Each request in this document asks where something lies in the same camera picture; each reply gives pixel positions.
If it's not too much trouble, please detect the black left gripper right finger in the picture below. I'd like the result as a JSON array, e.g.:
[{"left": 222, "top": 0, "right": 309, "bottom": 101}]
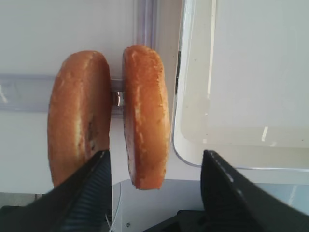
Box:
[{"left": 201, "top": 150, "right": 309, "bottom": 232}]

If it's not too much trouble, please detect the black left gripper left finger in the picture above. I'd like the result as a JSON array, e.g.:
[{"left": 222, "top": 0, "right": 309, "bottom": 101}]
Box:
[{"left": 0, "top": 150, "right": 112, "bottom": 232}]

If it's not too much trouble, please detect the toasted bread slice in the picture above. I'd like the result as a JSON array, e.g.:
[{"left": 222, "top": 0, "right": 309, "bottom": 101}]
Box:
[
  {"left": 123, "top": 45, "right": 170, "bottom": 190},
  {"left": 47, "top": 51, "right": 112, "bottom": 187}
]

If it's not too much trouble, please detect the toasted bread slice standing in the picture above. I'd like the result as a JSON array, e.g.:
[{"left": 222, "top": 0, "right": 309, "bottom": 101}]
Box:
[{"left": 47, "top": 51, "right": 112, "bottom": 187}]

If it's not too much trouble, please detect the cream rectangular tray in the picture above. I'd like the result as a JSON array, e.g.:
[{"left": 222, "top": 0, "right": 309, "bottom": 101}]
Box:
[{"left": 173, "top": 0, "right": 309, "bottom": 170}]

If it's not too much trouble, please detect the grey cable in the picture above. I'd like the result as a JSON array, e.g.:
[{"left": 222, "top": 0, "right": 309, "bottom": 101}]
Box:
[{"left": 106, "top": 181, "right": 123, "bottom": 232}]

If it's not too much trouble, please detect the clear rail bread holder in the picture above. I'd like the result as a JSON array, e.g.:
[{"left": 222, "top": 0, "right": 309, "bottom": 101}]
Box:
[{"left": 0, "top": 73, "right": 124, "bottom": 117}]

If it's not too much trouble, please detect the clear long rail left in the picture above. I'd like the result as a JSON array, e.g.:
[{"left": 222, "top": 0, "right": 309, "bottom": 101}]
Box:
[{"left": 133, "top": 0, "right": 159, "bottom": 50}]

